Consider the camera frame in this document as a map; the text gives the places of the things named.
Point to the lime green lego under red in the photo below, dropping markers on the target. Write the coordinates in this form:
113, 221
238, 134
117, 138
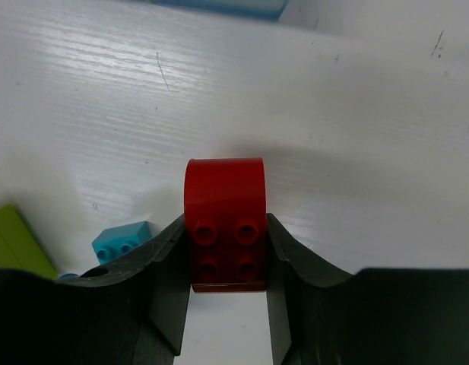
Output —
18, 247

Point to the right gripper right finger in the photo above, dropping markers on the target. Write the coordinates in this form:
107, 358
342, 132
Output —
320, 314

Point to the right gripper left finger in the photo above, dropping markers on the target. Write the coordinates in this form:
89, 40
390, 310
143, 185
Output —
131, 310

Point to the teal lego base brick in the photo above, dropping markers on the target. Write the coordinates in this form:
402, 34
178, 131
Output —
115, 242

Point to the red curved lego top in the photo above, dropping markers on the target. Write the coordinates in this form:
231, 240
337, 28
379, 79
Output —
225, 214

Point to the light blue bin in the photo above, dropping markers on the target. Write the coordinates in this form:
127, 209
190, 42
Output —
260, 9

